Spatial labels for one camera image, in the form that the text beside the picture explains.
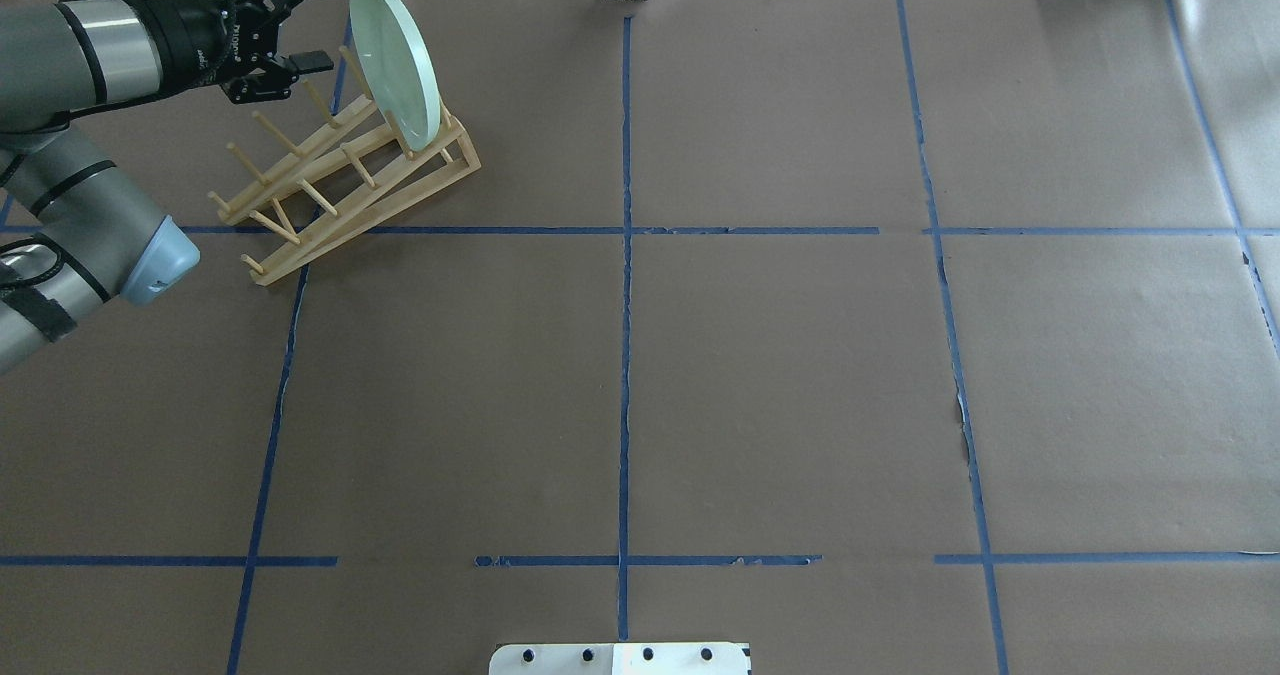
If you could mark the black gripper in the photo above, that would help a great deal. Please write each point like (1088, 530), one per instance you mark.
(190, 37)

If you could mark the light green round plate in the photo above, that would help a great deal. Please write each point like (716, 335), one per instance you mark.
(398, 68)

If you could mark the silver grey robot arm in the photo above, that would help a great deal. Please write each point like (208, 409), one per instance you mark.
(100, 236)

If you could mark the wooden dish rack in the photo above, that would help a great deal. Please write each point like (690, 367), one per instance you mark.
(354, 173)

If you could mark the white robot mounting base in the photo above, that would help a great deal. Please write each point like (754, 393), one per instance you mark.
(623, 658)

